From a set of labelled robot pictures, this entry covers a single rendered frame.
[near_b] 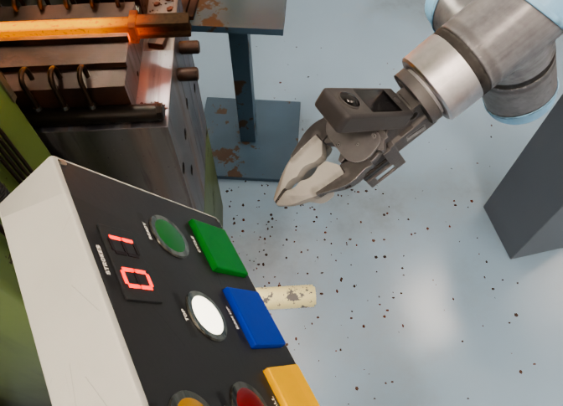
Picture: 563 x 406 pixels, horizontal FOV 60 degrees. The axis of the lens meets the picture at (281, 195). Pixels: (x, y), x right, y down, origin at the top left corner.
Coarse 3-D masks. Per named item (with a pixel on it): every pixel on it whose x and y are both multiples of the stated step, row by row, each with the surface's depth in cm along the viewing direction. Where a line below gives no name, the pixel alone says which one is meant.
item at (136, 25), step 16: (128, 16) 83; (144, 16) 84; (160, 16) 84; (176, 16) 84; (0, 32) 82; (16, 32) 82; (32, 32) 82; (48, 32) 83; (64, 32) 83; (80, 32) 83; (96, 32) 83; (112, 32) 83; (128, 32) 83; (144, 32) 85; (160, 32) 85; (176, 32) 85
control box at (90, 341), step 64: (64, 192) 43; (128, 192) 52; (64, 256) 41; (128, 256) 44; (192, 256) 54; (64, 320) 39; (128, 320) 38; (192, 320) 46; (64, 384) 37; (128, 384) 35; (192, 384) 39; (256, 384) 48
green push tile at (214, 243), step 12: (192, 228) 59; (204, 228) 60; (216, 228) 64; (204, 240) 58; (216, 240) 61; (228, 240) 64; (204, 252) 57; (216, 252) 59; (228, 252) 61; (216, 264) 56; (228, 264) 59; (240, 264) 62; (240, 276) 62
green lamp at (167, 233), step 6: (156, 222) 52; (162, 222) 53; (156, 228) 51; (162, 228) 52; (168, 228) 53; (174, 228) 55; (162, 234) 51; (168, 234) 52; (174, 234) 53; (180, 234) 55; (168, 240) 52; (174, 240) 52; (180, 240) 54; (168, 246) 51; (174, 246) 52; (180, 246) 53
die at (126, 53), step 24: (0, 48) 83; (24, 48) 83; (48, 48) 83; (72, 48) 83; (96, 48) 83; (120, 48) 83; (72, 72) 81; (96, 72) 81; (120, 72) 81; (24, 96) 80; (48, 96) 80; (72, 96) 81; (96, 96) 81; (120, 96) 81
